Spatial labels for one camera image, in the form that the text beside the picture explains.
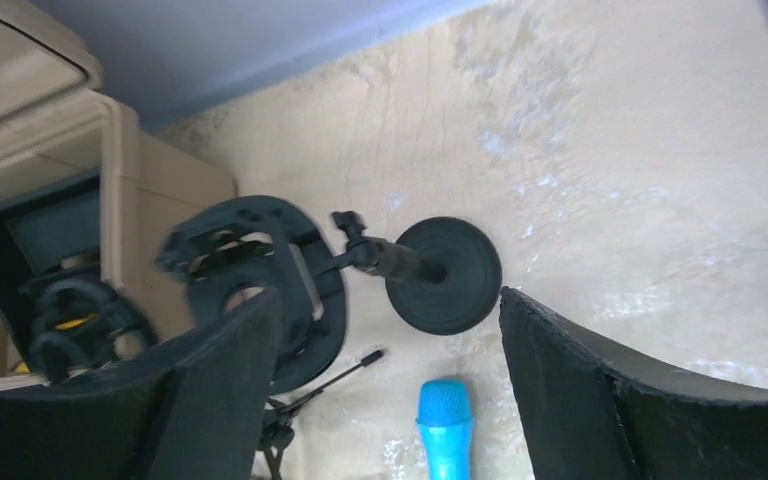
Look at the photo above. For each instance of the black tripod shock-mount stand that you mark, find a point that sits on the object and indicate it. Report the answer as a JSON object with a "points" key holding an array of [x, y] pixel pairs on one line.
{"points": [[83, 322]]}

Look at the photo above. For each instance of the black tray in toolbox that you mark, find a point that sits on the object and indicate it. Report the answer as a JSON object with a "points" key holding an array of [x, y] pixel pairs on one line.
{"points": [[37, 231]]}

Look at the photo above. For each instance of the black stand holding blue microphone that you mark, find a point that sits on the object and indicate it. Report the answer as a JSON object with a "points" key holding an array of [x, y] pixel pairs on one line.
{"points": [[442, 276]]}

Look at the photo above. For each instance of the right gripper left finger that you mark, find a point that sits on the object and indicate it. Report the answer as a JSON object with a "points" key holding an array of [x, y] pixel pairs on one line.
{"points": [[189, 408]]}

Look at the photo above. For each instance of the tan open toolbox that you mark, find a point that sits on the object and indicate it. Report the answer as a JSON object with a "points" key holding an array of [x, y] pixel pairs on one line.
{"points": [[55, 122]]}

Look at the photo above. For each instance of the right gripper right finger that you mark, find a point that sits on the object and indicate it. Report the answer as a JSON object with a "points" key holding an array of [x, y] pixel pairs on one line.
{"points": [[592, 408]]}

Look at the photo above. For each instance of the blue microphone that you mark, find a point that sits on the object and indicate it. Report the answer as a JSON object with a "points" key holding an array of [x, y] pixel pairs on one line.
{"points": [[445, 423]]}

